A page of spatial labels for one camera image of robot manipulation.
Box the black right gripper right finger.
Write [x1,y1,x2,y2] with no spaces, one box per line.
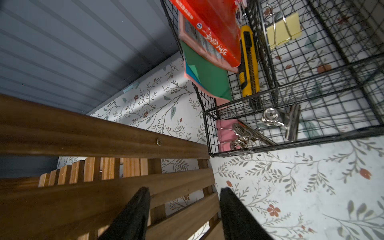
[220,188,273,240]

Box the red book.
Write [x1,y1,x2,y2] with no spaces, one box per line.
[171,0,241,67]

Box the silver bulldog clip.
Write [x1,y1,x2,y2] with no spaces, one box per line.
[230,123,277,150]
[262,104,301,142]

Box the wooden two-tier shelf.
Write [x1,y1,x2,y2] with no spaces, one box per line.
[1,95,224,240]

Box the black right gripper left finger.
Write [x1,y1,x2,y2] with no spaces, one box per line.
[98,187,151,240]

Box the black wire desk organizer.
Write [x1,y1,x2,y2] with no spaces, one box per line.
[160,0,384,158]

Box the yellow utility knife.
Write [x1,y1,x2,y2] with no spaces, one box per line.
[239,25,260,98]

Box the pink binder clip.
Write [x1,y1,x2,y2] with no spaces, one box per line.
[216,120,238,152]

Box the yellow sticky note clip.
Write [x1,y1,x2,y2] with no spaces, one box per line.
[267,2,302,51]

